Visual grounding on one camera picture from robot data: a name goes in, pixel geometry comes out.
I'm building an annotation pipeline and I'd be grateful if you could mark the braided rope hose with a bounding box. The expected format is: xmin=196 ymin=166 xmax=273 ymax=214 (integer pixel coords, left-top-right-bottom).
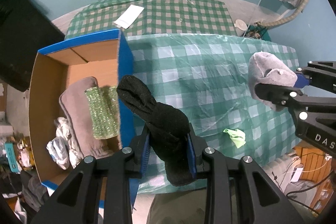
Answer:
xmin=260 ymin=0 xmax=321 ymax=28

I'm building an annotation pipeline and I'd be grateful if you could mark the green checkered floor mat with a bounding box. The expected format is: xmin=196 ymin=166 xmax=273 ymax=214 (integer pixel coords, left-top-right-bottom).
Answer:
xmin=66 ymin=0 xmax=236 ymax=39

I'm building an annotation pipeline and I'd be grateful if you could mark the light green crumpled cloth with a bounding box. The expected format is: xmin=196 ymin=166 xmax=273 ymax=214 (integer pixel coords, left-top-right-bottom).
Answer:
xmin=223 ymin=128 xmax=246 ymax=148

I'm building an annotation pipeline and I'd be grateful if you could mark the white patterned cloth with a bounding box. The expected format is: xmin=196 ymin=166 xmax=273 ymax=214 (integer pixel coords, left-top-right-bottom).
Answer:
xmin=46 ymin=117 xmax=80 ymax=170

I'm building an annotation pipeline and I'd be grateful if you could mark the white round device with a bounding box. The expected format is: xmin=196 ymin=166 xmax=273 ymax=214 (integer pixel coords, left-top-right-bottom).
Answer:
xmin=234 ymin=19 xmax=248 ymax=32

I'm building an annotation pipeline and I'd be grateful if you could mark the grey-brown fleece cloth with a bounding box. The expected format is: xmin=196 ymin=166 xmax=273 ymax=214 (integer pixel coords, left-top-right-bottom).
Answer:
xmin=59 ymin=77 xmax=113 ymax=159

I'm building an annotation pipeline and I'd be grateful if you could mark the white paper sheet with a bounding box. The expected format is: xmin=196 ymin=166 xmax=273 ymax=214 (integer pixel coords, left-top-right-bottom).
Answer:
xmin=114 ymin=5 xmax=144 ymax=29

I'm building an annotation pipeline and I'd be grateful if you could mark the grey sock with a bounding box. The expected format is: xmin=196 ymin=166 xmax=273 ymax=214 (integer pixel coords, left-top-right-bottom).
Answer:
xmin=248 ymin=52 xmax=297 ymax=111

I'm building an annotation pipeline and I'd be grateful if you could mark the black sock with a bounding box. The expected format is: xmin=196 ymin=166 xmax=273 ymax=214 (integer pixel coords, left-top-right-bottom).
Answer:
xmin=117 ymin=75 xmax=194 ymax=186

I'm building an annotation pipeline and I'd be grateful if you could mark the green glitter cloth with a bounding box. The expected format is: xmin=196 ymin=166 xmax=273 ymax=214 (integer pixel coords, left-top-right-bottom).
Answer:
xmin=85 ymin=86 xmax=120 ymax=140

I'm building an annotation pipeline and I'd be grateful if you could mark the orange wooden crate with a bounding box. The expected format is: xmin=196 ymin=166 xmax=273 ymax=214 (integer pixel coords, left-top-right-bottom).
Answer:
xmin=294 ymin=141 xmax=331 ymax=182

